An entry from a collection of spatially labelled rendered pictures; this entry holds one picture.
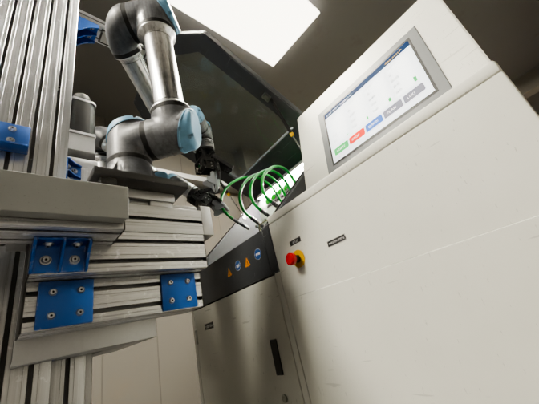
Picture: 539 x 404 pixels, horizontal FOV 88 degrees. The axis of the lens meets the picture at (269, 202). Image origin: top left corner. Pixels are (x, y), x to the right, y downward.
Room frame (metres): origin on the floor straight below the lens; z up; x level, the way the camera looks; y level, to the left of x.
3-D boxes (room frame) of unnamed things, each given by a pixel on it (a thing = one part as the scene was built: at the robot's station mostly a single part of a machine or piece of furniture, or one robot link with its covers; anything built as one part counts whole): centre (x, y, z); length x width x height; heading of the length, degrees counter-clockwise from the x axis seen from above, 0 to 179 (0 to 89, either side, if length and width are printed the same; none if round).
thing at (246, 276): (1.18, 0.25, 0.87); 0.62 x 0.04 x 0.16; 43
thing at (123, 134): (0.65, 0.35, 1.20); 0.13 x 0.12 x 0.14; 90
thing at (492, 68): (0.73, -0.30, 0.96); 0.70 x 0.22 x 0.03; 43
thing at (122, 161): (0.65, 0.36, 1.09); 0.15 x 0.15 x 0.10
